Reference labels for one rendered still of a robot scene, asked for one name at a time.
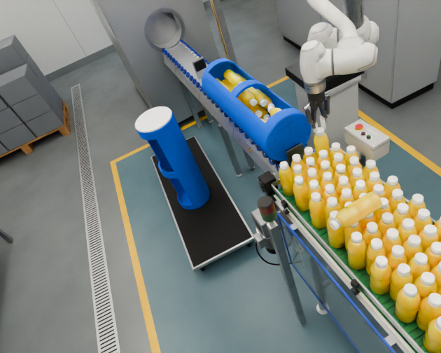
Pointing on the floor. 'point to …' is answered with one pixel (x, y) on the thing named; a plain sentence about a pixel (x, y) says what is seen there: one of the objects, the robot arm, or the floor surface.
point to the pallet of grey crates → (18, 102)
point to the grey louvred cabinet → (385, 43)
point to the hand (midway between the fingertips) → (319, 125)
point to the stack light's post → (286, 271)
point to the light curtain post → (223, 30)
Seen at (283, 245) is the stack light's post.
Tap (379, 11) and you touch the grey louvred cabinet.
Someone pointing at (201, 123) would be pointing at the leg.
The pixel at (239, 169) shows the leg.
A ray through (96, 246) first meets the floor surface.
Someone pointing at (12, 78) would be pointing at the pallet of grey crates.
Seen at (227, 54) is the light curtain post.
